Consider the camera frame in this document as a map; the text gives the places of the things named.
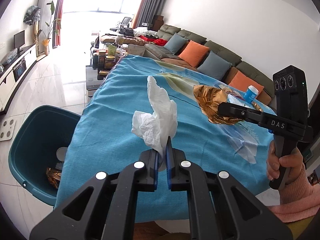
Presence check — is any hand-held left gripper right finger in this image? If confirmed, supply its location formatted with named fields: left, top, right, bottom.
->
left=166, top=136, right=293, bottom=240

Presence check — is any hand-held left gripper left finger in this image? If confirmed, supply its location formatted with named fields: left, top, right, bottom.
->
left=29, top=149, right=159, bottom=240

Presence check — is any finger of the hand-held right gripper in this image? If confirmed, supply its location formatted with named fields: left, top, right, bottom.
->
left=217, top=102, right=275, bottom=127

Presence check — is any gold foil wrapper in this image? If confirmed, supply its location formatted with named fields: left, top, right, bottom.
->
left=193, top=85, right=247, bottom=125

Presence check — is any white paper towel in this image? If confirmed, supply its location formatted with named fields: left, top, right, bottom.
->
left=131, top=75, right=178, bottom=160

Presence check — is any teal plastic trash bin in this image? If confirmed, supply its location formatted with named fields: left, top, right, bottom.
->
left=8, top=105, right=82, bottom=207

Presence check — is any person's right forearm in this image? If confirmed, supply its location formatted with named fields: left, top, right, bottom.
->
left=271, top=162, right=318, bottom=224

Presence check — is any person's right hand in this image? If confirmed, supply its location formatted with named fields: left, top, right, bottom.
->
left=266, top=140, right=304, bottom=180

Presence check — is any pink snack packet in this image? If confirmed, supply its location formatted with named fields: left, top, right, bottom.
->
left=229, top=92, right=247, bottom=105

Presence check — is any blue cup with white lid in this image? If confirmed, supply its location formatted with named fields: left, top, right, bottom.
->
left=244, top=85, right=259, bottom=103

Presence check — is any gold snack packet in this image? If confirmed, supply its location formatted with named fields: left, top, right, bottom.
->
left=251, top=101, right=264, bottom=113

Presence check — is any orange cushion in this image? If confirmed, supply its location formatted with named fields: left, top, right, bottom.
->
left=178, top=40, right=210, bottom=68
left=228, top=70, right=265, bottom=97

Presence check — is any blue grey cushion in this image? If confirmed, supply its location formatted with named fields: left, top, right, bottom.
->
left=197, top=51, right=232, bottom=81
left=164, top=33, right=188, bottom=55

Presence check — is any brown cloth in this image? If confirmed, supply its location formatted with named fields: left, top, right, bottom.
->
left=135, top=221, right=190, bottom=240

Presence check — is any blue printed blanket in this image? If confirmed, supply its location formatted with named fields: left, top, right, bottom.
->
left=54, top=54, right=278, bottom=224

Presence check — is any green brown sofa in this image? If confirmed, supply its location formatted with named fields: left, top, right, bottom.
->
left=99, top=24, right=275, bottom=105

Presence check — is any gold snack wrapper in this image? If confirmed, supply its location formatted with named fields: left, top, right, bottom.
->
left=45, top=167, right=62, bottom=189

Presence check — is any grey coffee table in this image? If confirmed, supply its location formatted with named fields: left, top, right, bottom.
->
left=85, top=42, right=118, bottom=99

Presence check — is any brown wooden box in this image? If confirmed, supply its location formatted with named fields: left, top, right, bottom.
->
left=151, top=15, right=164, bottom=32

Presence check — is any brown jar with lid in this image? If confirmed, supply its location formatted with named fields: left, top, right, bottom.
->
left=105, top=56, right=116, bottom=70
left=98, top=50, right=107, bottom=68

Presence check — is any white cloth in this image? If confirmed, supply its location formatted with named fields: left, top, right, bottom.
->
left=134, top=27, right=157, bottom=37

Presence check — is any yellow cloth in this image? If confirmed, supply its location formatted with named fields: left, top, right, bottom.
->
left=285, top=219, right=317, bottom=240

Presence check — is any orange grey curtain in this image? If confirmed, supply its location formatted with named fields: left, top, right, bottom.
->
left=51, top=0, right=69, bottom=48
left=131, top=0, right=170, bottom=29

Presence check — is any black office chair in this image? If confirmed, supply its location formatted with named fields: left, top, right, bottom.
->
left=110, top=17, right=132, bottom=32

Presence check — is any white body scale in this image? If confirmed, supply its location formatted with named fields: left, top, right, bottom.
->
left=0, top=119, right=17, bottom=142

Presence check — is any tall plant in yellow pot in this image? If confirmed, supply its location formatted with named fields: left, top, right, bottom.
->
left=37, top=1, right=62, bottom=55

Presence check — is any white TV cabinet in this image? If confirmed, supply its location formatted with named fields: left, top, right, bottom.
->
left=0, top=44, right=38, bottom=114

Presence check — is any pale wooden stand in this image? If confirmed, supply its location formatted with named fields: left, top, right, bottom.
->
left=34, top=21, right=42, bottom=57

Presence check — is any clear plastic bag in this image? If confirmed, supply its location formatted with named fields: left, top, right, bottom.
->
left=1, top=50, right=18, bottom=64

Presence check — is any black monitor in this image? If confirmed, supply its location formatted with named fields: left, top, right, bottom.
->
left=13, top=30, right=26, bottom=50

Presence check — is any blue patterned cloth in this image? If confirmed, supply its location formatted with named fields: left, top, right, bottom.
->
left=23, top=5, right=42, bottom=26

